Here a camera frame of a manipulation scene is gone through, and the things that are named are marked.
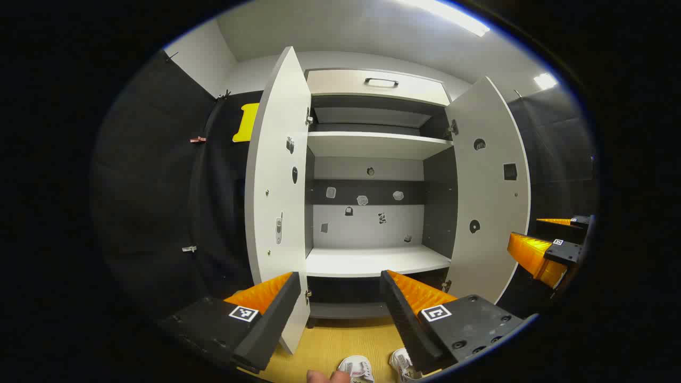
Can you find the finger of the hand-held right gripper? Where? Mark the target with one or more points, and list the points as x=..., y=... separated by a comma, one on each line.
x=577, y=222
x=532, y=255

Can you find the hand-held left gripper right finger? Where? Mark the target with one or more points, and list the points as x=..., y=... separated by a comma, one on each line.
x=404, y=319

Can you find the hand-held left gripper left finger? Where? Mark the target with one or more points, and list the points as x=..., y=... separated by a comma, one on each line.
x=276, y=319

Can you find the white canvas shoe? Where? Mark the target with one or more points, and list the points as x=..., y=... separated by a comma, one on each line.
x=355, y=368
x=405, y=361

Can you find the white cabinet door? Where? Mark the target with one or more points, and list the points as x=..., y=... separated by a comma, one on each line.
x=489, y=197
x=276, y=175

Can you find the white shoe cabinet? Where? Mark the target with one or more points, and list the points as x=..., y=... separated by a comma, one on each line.
x=367, y=229

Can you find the white cabinet shelf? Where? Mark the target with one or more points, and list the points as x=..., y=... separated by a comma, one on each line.
x=372, y=144
x=372, y=260

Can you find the beige cabinet drawer front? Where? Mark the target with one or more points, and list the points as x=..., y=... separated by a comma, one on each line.
x=340, y=82

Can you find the small ceiling light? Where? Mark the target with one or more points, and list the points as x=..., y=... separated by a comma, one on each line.
x=545, y=81

